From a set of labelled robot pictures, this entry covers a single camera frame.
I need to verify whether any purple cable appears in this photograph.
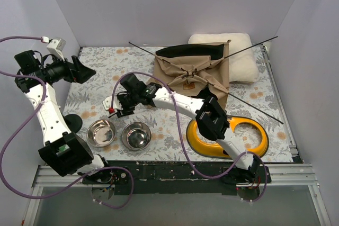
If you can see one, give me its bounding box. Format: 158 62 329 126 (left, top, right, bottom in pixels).
111 71 268 203
0 35 136 210

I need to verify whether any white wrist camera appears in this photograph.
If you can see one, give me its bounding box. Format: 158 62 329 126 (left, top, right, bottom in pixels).
102 96 122 114
47 38 66 61

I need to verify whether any cream fluffy pillow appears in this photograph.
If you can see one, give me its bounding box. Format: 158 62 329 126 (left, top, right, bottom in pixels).
188 33 259 83

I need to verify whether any right steel bowl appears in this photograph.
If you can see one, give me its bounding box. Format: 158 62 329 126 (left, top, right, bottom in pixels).
121 122 151 151

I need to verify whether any yellow double bowl holder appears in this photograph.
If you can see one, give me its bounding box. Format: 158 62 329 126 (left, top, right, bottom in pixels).
186 116 269 159

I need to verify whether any aluminium frame rail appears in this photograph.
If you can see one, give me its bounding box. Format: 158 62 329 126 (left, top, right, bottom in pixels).
23 160 331 225

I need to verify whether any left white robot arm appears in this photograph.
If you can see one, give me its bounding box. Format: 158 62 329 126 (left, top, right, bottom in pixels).
14 50 113 184

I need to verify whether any left steel bowl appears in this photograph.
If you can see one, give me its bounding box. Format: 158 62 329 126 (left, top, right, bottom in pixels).
86 120 116 148

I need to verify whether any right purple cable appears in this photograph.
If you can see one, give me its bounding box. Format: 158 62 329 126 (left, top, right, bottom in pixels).
111 71 268 203

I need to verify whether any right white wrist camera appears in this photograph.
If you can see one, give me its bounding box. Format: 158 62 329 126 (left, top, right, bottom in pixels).
102 96 122 114

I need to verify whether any black tent pole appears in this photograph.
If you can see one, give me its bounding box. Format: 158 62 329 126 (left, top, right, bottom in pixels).
128 36 284 124
185 35 279 75

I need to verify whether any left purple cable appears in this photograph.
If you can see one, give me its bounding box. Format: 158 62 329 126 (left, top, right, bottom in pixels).
0 35 136 210

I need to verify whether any beige fabric pet tent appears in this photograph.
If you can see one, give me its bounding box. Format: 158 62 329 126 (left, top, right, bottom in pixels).
148 40 230 109

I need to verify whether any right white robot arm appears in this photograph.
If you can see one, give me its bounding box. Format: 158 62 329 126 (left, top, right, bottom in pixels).
103 73 260 182

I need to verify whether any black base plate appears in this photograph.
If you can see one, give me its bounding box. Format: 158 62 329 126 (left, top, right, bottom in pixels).
46 158 304 196

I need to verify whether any steel bowl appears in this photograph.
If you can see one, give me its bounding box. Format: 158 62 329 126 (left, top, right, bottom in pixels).
86 120 116 148
121 122 151 151

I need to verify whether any floral table mat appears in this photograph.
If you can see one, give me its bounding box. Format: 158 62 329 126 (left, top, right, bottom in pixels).
64 43 293 162

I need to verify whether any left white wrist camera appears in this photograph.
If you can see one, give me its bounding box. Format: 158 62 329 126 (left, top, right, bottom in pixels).
47 38 66 61

